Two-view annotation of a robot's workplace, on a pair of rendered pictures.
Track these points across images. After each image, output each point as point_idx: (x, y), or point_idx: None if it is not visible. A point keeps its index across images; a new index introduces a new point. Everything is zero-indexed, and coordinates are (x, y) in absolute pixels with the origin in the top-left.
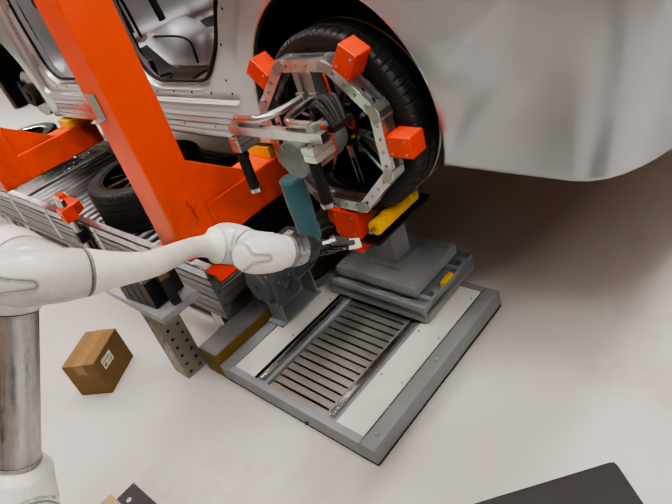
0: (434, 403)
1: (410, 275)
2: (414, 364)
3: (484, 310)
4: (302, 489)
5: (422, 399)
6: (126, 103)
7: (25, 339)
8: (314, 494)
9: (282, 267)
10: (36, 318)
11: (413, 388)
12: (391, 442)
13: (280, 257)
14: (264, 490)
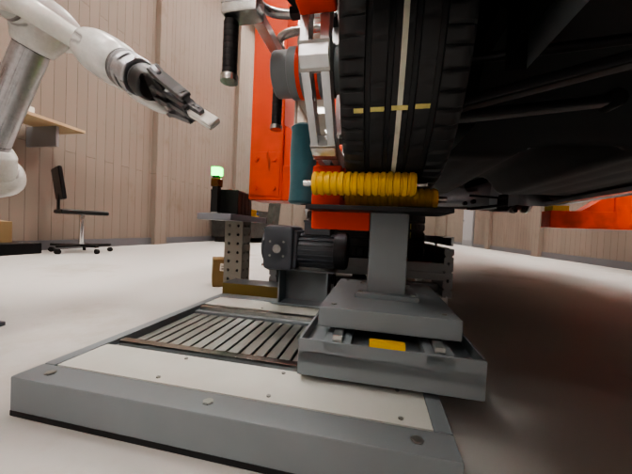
0: (126, 453)
1: (349, 302)
2: (200, 382)
3: (376, 448)
4: (32, 364)
5: (122, 418)
6: (263, 66)
7: (8, 56)
8: (13, 372)
9: (90, 62)
10: (23, 52)
11: (137, 388)
12: (40, 406)
13: (86, 44)
14: (55, 345)
